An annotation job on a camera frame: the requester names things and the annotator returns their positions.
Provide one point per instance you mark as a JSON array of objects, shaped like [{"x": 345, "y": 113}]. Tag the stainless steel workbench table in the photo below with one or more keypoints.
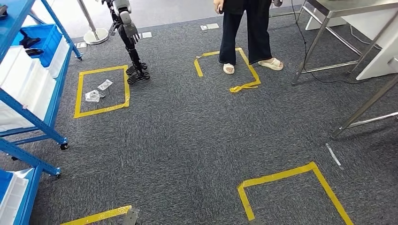
[
  {"x": 363, "y": 107},
  {"x": 311, "y": 46}
]

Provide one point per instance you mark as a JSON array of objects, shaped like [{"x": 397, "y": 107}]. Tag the black plastic part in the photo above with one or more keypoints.
[
  {"x": 28, "y": 40},
  {"x": 3, "y": 11},
  {"x": 34, "y": 52}
]

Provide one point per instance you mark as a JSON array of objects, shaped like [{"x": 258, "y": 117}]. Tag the yellow floor tape square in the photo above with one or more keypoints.
[
  {"x": 248, "y": 66},
  {"x": 77, "y": 93},
  {"x": 96, "y": 216},
  {"x": 276, "y": 177}
]

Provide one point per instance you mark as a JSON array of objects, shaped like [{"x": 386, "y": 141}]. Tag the black humanoid robot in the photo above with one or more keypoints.
[{"x": 135, "y": 56}]

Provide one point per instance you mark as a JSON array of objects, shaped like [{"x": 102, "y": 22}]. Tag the metal floor outlet plate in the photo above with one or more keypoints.
[
  {"x": 81, "y": 45},
  {"x": 210, "y": 26},
  {"x": 146, "y": 34}
]

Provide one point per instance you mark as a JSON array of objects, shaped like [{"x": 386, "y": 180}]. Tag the flat clear plastic bag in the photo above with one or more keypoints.
[{"x": 105, "y": 84}]

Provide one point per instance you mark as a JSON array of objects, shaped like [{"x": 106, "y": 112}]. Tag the person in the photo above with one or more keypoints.
[{"x": 258, "y": 31}]

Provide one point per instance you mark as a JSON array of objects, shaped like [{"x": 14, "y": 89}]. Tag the crumpled clear plastic wrapper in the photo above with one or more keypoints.
[{"x": 92, "y": 96}]

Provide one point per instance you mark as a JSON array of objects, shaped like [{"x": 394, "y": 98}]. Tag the chrome stanchion with round base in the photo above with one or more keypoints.
[{"x": 94, "y": 35}]

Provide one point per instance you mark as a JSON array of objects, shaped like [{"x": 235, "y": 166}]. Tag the black handheld controller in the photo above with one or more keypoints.
[{"x": 277, "y": 3}]

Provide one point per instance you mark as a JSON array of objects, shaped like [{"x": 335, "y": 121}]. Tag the clear plastic strip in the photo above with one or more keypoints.
[{"x": 333, "y": 154}]

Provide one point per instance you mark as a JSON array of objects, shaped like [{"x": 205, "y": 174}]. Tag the white plastic bin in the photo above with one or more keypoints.
[
  {"x": 34, "y": 93},
  {"x": 15, "y": 202},
  {"x": 60, "y": 59},
  {"x": 14, "y": 62}
]

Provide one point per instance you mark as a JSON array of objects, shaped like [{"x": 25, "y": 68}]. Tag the white panel board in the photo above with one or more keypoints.
[{"x": 382, "y": 56}]

